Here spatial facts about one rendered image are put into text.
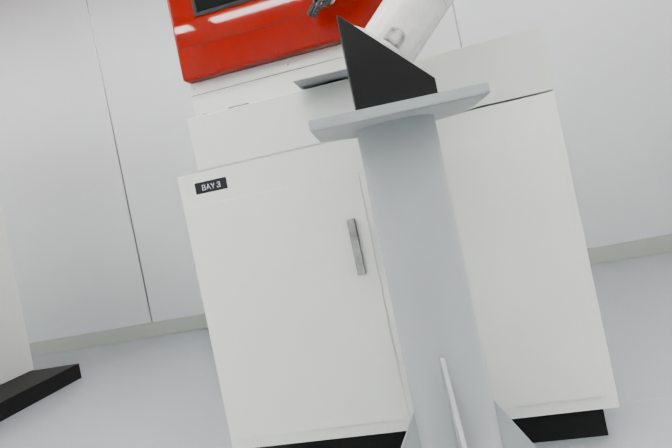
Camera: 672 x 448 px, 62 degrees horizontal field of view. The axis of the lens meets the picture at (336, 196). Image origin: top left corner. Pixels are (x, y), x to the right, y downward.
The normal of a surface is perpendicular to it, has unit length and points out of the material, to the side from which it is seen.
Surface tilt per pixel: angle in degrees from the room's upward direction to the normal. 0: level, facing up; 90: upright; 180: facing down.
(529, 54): 90
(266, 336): 90
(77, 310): 90
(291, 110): 90
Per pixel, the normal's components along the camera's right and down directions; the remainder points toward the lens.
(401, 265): -0.59, 0.11
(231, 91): -0.21, 0.04
